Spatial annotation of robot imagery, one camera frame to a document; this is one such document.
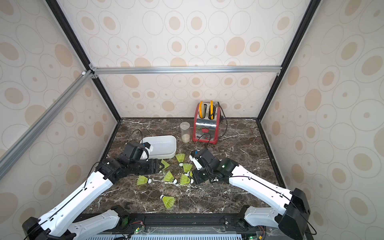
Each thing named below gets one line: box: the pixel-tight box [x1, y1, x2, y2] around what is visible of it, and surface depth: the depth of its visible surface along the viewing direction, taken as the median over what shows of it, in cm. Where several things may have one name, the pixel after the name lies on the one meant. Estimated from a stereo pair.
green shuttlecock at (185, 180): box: [180, 174, 194, 185], surface depth 87 cm
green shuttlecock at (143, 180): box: [137, 175, 152, 186], surface depth 87 cm
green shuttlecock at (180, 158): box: [175, 153, 186, 167], surface depth 96 cm
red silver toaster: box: [192, 100, 221, 145], surface depth 99 cm
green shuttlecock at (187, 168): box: [182, 163, 193, 177], surface depth 91 cm
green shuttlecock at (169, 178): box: [163, 171, 178, 185], surface depth 87 cm
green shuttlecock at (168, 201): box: [160, 194, 176, 209], surface depth 81 cm
